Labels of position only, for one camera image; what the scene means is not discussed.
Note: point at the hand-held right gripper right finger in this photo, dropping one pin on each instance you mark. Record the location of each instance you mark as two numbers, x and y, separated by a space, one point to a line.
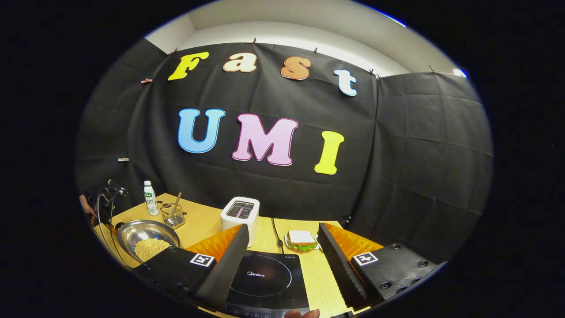
340 269

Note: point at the plastic bottle with green label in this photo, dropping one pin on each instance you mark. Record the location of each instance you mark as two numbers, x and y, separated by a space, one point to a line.
151 201

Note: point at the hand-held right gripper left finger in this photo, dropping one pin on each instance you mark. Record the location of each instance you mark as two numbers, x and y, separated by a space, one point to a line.
220 274

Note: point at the black backdrop cloth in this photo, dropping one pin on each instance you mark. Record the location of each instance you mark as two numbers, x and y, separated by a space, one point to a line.
397 168

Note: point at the pile of soybeans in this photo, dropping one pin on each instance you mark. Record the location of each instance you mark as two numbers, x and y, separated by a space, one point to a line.
152 249

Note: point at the white plate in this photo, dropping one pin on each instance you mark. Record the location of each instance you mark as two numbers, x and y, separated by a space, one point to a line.
287 242

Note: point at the black induction cooktop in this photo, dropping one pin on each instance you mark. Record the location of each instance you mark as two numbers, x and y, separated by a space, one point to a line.
265 276

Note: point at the ceiling light strip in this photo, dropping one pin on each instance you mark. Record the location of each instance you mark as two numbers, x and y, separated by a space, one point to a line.
460 73

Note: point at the white toaster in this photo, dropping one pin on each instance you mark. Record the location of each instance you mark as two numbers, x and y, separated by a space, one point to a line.
230 221

